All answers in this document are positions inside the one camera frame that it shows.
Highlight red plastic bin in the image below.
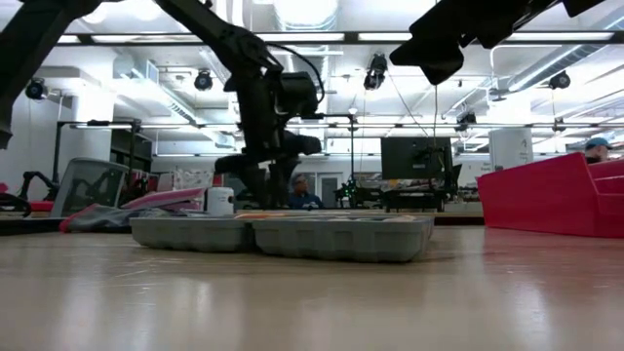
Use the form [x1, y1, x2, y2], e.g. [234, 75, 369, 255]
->
[476, 151, 624, 240]

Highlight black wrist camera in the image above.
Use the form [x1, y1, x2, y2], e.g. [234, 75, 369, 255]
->
[278, 71, 322, 120]
[562, 0, 606, 19]

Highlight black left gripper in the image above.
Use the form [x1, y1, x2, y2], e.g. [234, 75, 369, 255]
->
[214, 67, 323, 210]

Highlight person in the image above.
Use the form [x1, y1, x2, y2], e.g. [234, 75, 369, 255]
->
[286, 173, 326, 211]
[583, 136, 614, 165]

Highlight grey work glove black fingers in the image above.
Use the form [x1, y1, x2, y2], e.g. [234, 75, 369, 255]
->
[65, 203, 189, 234]

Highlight pink flat box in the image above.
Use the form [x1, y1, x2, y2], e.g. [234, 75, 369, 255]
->
[120, 186, 210, 213]

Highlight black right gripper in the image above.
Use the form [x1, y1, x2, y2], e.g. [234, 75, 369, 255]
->
[388, 0, 533, 87]

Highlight black metal stand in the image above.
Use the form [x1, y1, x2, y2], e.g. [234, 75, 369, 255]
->
[52, 119, 143, 196]

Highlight white column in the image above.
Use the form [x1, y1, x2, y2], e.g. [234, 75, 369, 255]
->
[487, 127, 535, 172]

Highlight grey plastic tool case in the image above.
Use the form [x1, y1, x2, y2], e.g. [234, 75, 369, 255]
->
[129, 210, 436, 264]

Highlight white cylindrical container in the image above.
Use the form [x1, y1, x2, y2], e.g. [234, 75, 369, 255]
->
[206, 186, 237, 217]

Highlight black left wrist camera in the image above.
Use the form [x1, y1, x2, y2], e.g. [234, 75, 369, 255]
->
[278, 71, 322, 120]

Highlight background robot station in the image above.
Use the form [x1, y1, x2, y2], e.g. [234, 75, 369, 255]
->
[333, 179, 484, 214]

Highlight black monitor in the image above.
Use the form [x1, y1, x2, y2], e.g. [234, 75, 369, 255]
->
[380, 136, 454, 181]

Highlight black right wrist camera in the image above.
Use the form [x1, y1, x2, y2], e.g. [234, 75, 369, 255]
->
[562, 0, 606, 19]

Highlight black pole stand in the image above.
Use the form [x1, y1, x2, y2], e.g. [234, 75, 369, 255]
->
[297, 112, 357, 196]

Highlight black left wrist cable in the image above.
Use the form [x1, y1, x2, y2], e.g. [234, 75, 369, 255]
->
[265, 42, 327, 106]

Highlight black ceiling spot lamp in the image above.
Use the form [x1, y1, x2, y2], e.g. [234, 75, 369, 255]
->
[548, 70, 572, 91]
[455, 111, 479, 133]
[363, 52, 390, 92]
[193, 69, 215, 93]
[24, 77, 49, 101]

